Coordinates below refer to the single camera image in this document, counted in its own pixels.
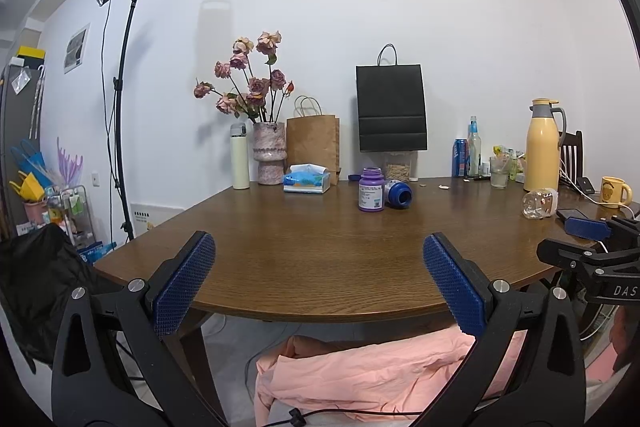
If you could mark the white wall socket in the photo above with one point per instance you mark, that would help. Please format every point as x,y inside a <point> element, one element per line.
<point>96,178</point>

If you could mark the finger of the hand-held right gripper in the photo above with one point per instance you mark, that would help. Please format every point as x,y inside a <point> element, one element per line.
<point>585,228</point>
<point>560,252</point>

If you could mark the blue tissue box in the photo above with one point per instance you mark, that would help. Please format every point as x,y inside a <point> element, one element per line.
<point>306,181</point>

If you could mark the yellow thermos jug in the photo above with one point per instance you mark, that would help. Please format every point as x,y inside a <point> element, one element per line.
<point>541,147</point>

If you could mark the yellow box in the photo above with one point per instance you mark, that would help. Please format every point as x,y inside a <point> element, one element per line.
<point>31,56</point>

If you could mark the grey cabinet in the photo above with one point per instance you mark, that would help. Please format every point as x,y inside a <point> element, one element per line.
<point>17,147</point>

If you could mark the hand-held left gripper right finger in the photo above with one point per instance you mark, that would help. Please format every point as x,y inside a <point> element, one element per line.
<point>455,287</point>

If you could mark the black jacket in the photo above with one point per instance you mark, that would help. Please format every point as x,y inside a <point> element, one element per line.
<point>45,287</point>

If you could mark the yellow mug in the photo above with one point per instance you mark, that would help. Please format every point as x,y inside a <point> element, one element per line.
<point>612,191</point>

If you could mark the blue packet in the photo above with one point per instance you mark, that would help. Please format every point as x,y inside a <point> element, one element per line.
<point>97,252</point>

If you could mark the brown paper bag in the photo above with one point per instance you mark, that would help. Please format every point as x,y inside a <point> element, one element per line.
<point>312,144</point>

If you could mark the blue drink can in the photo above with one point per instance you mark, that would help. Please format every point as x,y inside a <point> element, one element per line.
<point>459,158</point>

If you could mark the dark wooden chair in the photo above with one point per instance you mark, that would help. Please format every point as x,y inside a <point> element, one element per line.
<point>572,152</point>

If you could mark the purple pill bottle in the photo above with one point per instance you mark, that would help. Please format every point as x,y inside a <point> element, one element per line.
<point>371,192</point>

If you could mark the black phone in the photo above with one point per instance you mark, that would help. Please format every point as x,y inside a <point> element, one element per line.
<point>572,214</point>

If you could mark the pink marbled vase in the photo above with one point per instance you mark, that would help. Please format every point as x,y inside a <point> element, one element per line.
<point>269,154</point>

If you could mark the dried rose bouquet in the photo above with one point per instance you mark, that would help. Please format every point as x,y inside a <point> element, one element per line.
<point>250,87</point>

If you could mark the person's right forearm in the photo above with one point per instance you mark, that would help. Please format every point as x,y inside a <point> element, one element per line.
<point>626,342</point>

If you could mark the black charger block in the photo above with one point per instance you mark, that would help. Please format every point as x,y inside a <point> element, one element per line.
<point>585,185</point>

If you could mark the white thermos bottle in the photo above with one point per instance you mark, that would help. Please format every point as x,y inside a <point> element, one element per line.
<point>239,162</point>

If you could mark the black paper bag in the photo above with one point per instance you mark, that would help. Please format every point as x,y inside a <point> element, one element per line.
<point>391,107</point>

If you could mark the pink cloth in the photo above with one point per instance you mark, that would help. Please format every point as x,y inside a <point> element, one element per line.
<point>350,372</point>

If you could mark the purple plastic hangers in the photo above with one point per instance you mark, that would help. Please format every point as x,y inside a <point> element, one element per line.
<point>70,164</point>

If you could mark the glass tumbler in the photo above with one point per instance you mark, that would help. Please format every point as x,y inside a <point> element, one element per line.
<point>499,174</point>

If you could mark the clear glass bottle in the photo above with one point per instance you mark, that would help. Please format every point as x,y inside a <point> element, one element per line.
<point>474,152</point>

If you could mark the blue bag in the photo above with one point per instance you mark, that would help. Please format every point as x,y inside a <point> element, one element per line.
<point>32,159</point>

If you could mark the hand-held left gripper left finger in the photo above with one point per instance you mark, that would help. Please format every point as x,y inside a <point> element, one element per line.
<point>185,287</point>

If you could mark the blue capped bottle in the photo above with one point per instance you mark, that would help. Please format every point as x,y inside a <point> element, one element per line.
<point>400,194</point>

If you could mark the yellow bag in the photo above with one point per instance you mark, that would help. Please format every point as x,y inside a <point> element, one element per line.
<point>29,188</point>

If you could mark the clear grain jar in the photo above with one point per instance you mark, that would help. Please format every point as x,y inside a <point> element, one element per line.
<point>399,167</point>

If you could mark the small green bottle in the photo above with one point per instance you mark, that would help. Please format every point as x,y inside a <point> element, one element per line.
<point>512,167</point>

